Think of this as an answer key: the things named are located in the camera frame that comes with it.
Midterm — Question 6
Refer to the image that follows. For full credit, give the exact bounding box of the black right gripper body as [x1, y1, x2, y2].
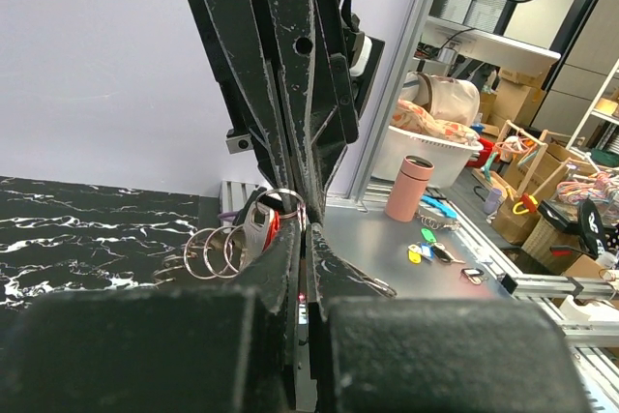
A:
[188, 0, 384, 196]

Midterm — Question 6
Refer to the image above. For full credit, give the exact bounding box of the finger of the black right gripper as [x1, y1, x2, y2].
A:
[204, 0, 290, 188]
[267, 0, 325, 223]

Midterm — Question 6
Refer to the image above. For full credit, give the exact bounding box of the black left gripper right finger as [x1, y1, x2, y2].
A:
[306, 224, 591, 412]

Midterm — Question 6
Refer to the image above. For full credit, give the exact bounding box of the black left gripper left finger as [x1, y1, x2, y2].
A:
[1, 221, 303, 412]

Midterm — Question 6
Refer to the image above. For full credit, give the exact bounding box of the red key tag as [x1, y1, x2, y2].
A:
[263, 209, 280, 250]

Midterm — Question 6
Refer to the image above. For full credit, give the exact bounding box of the yellow key tag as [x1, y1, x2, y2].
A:
[407, 244, 423, 264]

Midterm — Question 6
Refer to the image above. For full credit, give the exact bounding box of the blue key tag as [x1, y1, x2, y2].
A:
[419, 243, 434, 262]

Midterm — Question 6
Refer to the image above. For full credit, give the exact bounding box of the green key tag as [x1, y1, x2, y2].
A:
[421, 227, 437, 244]

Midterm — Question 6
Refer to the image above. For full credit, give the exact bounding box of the pink cardboard tube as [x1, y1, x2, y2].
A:
[385, 155, 434, 222]

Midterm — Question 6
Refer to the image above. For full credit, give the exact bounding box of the white laundry basket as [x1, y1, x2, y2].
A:
[372, 126, 483, 189]

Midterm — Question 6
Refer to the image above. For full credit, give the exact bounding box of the cardboard box with toys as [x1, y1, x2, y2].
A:
[491, 120, 595, 246]

